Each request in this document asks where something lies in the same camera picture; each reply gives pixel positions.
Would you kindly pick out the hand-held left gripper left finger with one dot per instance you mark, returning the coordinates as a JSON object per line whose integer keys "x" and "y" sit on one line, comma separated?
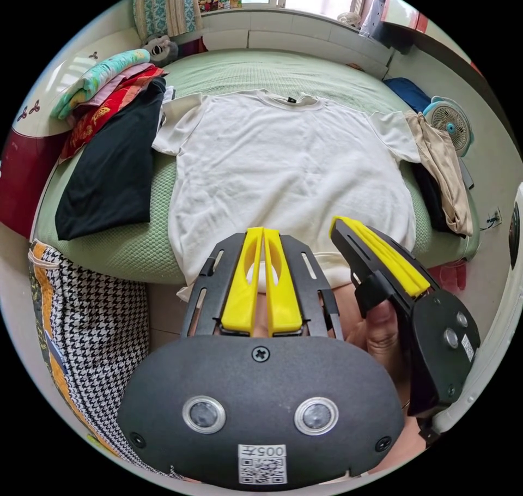
{"x": 241, "y": 299}

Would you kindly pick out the small white fan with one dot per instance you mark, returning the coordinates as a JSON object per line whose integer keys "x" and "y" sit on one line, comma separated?
{"x": 350, "y": 17}

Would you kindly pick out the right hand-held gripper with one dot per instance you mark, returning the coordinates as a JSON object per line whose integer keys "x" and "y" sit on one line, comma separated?
{"x": 433, "y": 353}

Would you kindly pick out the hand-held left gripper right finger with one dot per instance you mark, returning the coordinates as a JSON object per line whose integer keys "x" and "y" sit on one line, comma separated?
{"x": 284, "y": 304}

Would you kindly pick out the colourful pile of clothes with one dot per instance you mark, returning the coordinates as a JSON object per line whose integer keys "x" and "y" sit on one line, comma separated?
{"x": 110, "y": 161}

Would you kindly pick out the person's right hand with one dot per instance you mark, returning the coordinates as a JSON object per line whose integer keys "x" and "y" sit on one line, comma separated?
{"x": 384, "y": 336}

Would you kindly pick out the houndstooth fabric bag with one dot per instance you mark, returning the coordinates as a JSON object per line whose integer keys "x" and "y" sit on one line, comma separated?
{"x": 94, "y": 332}

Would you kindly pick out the teal patterned curtain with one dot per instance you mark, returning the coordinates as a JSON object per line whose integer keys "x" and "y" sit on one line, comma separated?
{"x": 167, "y": 5}

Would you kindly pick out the bed with green quilt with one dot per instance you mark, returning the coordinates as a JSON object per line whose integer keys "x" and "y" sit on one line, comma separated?
{"x": 261, "y": 71}

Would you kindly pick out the beige black pile of clothes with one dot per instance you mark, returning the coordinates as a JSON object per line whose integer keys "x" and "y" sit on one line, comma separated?
{"x": 445, "y": 169}

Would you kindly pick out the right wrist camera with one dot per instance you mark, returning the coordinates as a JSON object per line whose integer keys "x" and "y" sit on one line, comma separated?
{"x": 490, "y": 340}

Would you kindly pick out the blue bag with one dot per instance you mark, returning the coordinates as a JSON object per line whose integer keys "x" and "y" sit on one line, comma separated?
{"x": 406, "y": 91}

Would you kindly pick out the grey plush toy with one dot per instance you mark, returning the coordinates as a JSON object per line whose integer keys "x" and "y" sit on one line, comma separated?
{"x": 160, "y": 48}

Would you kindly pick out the white t-shirt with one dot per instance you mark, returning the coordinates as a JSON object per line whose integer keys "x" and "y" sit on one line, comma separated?
{"x": 282, "y": 156}

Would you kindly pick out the teal table fan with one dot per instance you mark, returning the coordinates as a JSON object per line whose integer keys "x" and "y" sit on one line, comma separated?
{"x": 449, "y": 126}

